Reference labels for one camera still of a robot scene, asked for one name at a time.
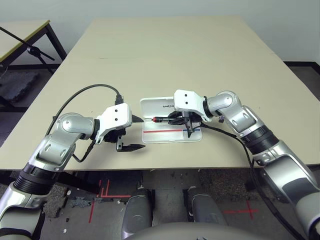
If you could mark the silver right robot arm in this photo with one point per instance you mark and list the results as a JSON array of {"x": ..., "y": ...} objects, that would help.
[{"x": 240, "y": 112}]

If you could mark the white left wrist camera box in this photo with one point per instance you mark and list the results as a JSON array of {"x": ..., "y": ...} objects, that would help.
[{"x": 116, "y": 115}]

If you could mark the black foam floor mat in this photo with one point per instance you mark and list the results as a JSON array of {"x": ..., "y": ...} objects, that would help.
[{"x": 17, "y": 85}]

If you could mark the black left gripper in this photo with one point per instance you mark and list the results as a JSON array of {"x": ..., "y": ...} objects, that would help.
[{"x": 113, "y": 136}]

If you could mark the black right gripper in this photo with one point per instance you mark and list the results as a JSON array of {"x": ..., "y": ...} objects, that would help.
[{"x": 191, "y": 117}]

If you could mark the white Unitree pencil case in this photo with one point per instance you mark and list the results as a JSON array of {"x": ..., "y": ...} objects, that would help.
[{"x": 155, "y": 105}]

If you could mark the grey robot torso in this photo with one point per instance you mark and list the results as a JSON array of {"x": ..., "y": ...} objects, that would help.
[{"x": 195, "y": 232}]

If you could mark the grey foam scrap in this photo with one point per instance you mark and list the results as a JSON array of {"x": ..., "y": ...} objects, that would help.
[{"x": 82, "y": 202}]

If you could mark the black tripod stand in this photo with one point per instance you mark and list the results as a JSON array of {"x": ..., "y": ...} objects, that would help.
[{"x": 33, "y": 50}]

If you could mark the red black whiteboard marker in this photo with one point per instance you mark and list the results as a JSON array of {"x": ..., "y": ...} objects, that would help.
[{"x": 162, "y": 120}]

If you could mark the grey left robot leg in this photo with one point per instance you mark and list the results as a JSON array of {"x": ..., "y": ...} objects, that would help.
[{"x": 137, "y": 212}]

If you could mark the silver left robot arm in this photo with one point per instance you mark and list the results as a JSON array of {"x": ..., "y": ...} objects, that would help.
[{"x": 67, "y": 125}]

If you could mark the beige side table black frame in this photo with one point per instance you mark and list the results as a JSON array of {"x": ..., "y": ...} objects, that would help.
[{"x": 20, "y": 30}]

